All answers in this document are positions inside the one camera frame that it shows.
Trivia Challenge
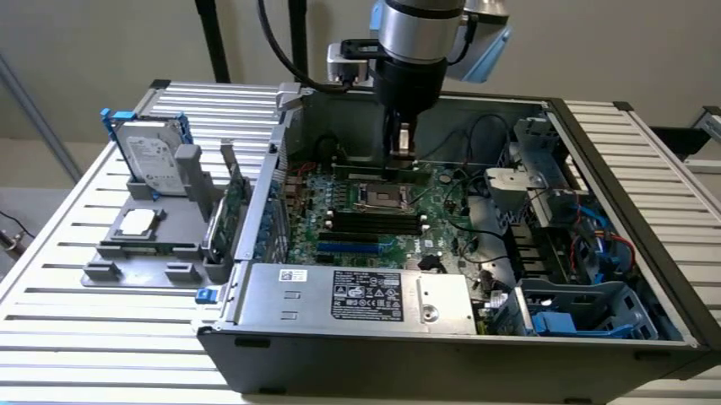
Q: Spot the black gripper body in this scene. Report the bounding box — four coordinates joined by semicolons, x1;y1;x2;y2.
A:
374;58;450;116

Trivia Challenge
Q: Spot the black RAM slot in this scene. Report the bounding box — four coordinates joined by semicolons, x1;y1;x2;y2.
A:
326;208;427;219
324;213;427;224
323;219;427;231
322;224;427;237

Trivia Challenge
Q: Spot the blue expansion slot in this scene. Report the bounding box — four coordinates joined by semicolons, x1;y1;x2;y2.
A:
315;241;379;256

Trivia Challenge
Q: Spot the green motherboard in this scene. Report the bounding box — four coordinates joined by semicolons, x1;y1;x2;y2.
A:
252;162;494;276

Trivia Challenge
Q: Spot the grey plastic fan shroud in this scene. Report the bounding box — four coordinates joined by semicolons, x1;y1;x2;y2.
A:
482;166;549;200

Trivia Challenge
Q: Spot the metal disk bay cage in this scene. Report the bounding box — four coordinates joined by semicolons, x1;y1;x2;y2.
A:
494;116;607;237

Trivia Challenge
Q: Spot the green graphics card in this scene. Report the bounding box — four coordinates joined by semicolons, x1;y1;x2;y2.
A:
203;143;252;259

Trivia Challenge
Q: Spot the blue disk caddy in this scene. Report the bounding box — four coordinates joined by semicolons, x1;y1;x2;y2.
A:
99;108;196;200

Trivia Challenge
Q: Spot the silver power supply unit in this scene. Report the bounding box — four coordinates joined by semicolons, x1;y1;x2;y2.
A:
233;262;480;338

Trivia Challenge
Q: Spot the silver hard disk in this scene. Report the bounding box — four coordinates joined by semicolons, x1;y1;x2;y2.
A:
116;119;191;197

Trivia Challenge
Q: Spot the grey plastic parts rack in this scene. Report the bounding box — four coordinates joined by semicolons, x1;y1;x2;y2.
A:
80;144;256;291

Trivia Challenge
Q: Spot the silver CPU chip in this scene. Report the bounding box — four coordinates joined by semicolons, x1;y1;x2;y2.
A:
119;208;157;235

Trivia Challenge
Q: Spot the grey plastic disk bay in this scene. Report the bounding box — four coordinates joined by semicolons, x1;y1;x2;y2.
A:
512;276;661;340

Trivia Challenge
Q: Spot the black open PC case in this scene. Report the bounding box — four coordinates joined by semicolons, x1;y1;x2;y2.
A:
192;82;721;398

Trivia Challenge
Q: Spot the grey slanted pole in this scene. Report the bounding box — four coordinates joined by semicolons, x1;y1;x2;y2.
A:
0;52;84;185

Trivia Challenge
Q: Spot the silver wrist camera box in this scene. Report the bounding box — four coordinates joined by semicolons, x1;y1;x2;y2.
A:
326;39;379;89

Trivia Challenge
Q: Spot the CPU socket with metal frame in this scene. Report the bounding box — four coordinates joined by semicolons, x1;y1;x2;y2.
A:
350;181;422;213

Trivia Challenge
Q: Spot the black looped wire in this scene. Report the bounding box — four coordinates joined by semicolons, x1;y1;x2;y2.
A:
464;112;514;164

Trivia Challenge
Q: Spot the black upright post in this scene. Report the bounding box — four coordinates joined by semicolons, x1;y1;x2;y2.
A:
286;0;312;84
193;0;233;84

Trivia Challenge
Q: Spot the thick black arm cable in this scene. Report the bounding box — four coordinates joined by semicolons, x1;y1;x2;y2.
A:
256;0;355;93

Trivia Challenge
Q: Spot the red wire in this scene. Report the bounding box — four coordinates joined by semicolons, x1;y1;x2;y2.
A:
607;235;638;273

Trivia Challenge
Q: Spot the aluminium frame side table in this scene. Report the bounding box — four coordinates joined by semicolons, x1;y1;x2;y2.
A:
646;105;721;175

